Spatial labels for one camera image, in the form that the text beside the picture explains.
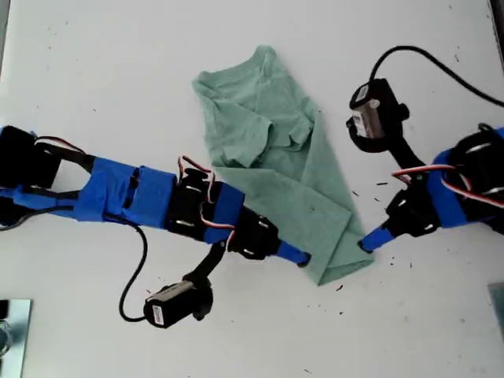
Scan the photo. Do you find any green t-shirt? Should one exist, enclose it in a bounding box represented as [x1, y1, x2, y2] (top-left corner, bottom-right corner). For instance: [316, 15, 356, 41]
[191, 44, 377, 287]

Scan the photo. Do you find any arm servo wire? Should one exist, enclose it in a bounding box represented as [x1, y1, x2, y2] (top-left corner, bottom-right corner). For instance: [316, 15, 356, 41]
[177, 155, 237, 237]
[391, 163, 504, 209]

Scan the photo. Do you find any black camera stalk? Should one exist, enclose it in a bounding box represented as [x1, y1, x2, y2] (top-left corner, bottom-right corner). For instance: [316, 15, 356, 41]
[184, 239, 232, 284]
[387, 139, 428, 186]

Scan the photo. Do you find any silver and black camera box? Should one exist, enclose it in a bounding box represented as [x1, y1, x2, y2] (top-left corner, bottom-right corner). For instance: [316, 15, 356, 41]
[345, 78, 411, 154]

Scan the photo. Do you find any black camera cable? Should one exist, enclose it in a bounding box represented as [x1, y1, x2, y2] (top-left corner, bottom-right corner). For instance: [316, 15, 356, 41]
[369, 46, 504, 109]
[119, 224, 150, 323]

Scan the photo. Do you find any steel post with black clamp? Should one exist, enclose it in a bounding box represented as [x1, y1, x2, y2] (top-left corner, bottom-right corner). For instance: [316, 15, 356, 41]
[0, 298, 33, 378]

